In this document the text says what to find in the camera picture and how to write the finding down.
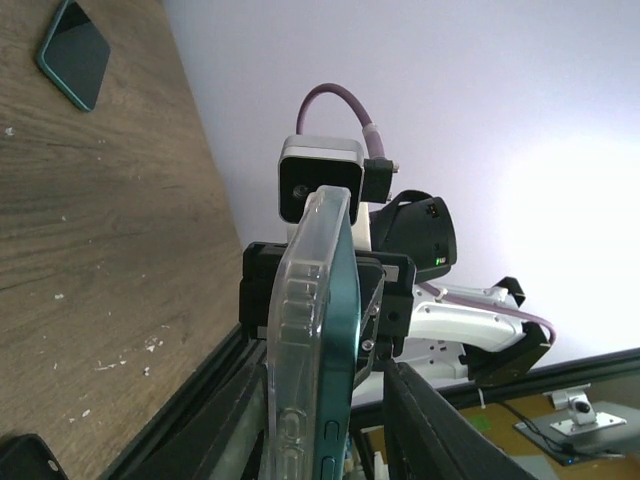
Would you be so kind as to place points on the black aluminium frame rail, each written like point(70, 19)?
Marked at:
point(235, 353)

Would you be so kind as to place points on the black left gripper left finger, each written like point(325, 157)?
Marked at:
point(221, 437)

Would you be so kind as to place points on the black phone case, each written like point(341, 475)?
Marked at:
point(28, 457)

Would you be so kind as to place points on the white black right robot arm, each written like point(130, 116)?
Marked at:
point(447, 332)

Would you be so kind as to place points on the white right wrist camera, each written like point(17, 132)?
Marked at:
point(309, 162)

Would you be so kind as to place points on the dark green phone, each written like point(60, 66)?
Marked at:
point(74, 55)

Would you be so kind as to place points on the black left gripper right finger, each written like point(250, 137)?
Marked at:
point(427, 438)

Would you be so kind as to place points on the clear magsafe phone case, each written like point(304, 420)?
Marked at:
point(296, 312)

